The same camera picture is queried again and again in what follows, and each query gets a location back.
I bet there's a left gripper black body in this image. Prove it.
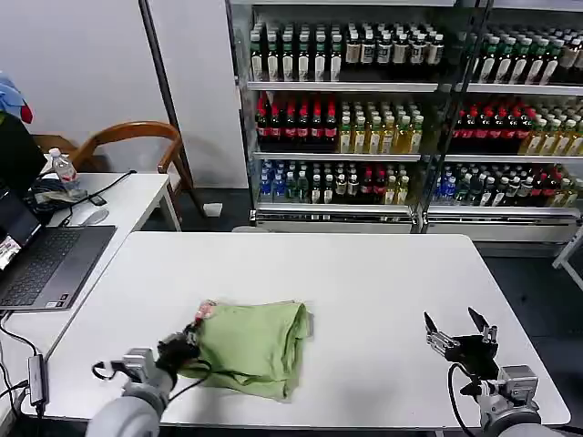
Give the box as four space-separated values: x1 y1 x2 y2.
156 335 201 372

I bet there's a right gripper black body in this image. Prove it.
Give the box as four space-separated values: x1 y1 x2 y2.
448 334 500 379

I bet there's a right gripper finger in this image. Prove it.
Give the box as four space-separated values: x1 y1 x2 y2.
467 306 499 350
423 310 459 363

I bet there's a light green shirt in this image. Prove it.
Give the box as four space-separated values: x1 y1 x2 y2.
179 299 316 403

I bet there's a grey usb hub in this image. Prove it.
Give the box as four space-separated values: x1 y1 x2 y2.
26 354 49 406

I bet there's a grey open laptop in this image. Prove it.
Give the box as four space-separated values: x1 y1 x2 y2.
0 188 118 312

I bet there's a grey computer mouse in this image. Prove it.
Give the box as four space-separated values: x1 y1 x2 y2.
70 208 110 227

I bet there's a small white desk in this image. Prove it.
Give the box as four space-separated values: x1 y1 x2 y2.
0 171 183 347

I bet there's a clear plastic water bottle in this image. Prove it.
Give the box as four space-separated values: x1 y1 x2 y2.
47 147 86 192

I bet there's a brown wooden chair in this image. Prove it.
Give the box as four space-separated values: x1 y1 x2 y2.
70 120 194 191

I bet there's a metal shelf with bottles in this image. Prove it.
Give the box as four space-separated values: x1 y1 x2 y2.
423 0 583 243
225 0 456 234

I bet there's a black slanted pole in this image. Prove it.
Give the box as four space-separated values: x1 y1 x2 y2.
138 0 206 219

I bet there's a black monitor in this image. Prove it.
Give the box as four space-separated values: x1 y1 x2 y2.
0 111 48 197

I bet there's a blue and red cloth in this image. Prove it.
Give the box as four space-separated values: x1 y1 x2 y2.
0 70 36 125

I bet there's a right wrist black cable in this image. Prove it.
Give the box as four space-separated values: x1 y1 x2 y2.
445 361 485 437

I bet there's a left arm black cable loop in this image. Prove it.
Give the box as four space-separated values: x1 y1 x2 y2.
92 361 134 381

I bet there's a white table frame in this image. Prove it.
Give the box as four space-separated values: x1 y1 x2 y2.
551 235 583 290

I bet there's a black laptop cable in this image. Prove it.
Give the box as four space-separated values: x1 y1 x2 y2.
0 310 46 359

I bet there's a thin black desk cable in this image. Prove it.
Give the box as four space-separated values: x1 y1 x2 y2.
62 168 138 227

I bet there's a bundle of cloth and cables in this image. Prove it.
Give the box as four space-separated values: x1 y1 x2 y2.
26 178 87 213

